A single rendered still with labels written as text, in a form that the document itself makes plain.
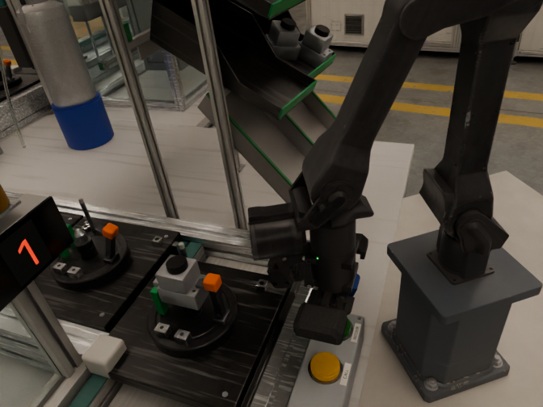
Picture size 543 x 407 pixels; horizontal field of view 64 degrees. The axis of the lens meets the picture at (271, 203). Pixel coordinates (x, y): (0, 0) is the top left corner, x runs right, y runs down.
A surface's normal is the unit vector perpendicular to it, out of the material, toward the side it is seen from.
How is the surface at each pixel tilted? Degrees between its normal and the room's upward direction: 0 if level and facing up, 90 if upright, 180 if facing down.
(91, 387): 0
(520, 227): 0
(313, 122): 45
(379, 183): 0
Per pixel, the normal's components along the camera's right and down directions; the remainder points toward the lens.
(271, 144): 0.54, -0.40
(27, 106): 0.93, 0.13
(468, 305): -0.11, -0.80
